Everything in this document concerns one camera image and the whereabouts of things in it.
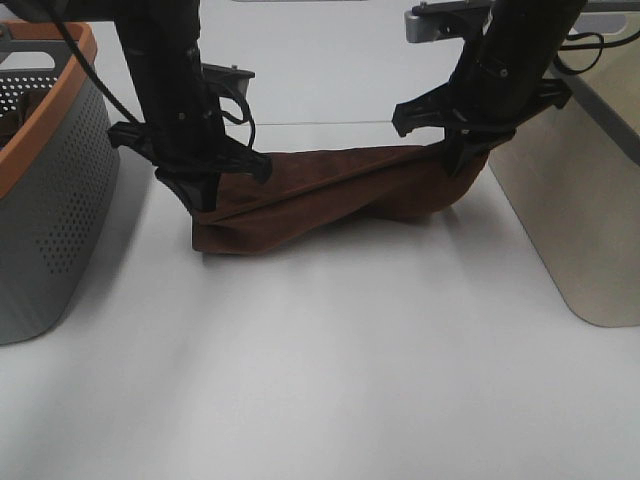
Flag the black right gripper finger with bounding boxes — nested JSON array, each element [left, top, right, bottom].
[[442, 128, 500, 177], [392, 84, 465, 137]]

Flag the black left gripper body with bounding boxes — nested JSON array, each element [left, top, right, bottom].
[[134, 74, 229, 178]]

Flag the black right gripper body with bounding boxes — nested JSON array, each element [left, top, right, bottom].
[[436, 65, 570, 150]]

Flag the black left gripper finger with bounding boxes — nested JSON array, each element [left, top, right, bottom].
[[155, 168, 220, 210], [214, 137, 272, 184]]

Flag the brown towel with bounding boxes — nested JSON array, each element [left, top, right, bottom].
[[191, 143, 487, 255]]

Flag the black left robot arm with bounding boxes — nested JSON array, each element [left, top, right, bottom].
[[110, 1, 272, 212]]

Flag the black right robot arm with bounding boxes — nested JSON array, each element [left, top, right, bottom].
[[392, 0, 585, 176]]

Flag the beige basket grey rim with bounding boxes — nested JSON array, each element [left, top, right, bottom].
[[490, 41, 639, 328]]

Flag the grey perforated basket orange rim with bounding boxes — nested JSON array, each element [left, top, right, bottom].
[[1, 20, 120, 345]]

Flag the brown towels inside grey basket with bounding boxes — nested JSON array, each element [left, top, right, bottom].
[[1, 93, 38, 148]]

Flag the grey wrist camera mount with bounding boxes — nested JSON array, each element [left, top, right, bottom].
[[404, 1, 493, 44]]

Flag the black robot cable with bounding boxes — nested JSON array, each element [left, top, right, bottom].
[[47, 0, 144, 126]]

